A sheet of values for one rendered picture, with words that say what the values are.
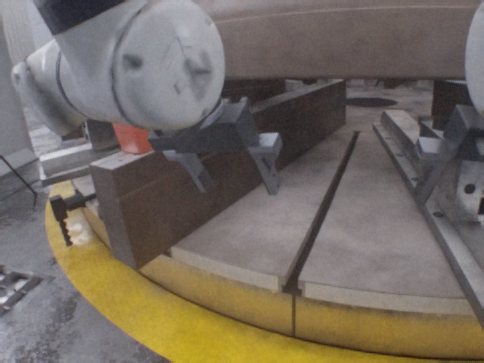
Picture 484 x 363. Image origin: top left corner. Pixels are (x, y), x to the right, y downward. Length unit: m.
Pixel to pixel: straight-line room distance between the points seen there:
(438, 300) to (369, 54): 0.89
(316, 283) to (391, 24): 0.95
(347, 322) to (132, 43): 1.11
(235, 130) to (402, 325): 0.92
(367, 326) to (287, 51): 1.07
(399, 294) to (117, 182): 0.91
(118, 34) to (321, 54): 1.21
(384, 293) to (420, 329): 0.22
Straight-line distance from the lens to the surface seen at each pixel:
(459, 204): 1.14
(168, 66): 0.21
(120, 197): 1.08
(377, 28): 1.36
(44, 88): 0.34
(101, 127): 2.24
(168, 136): 0.40
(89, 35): 0.22
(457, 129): 0.45
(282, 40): 1.43
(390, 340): 1.25
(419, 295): 1.08
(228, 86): 3.32
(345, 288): 1.06
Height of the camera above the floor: 1.00
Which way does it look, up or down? 23 degrees down
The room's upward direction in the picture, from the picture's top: 5 degrees counter-clockwise
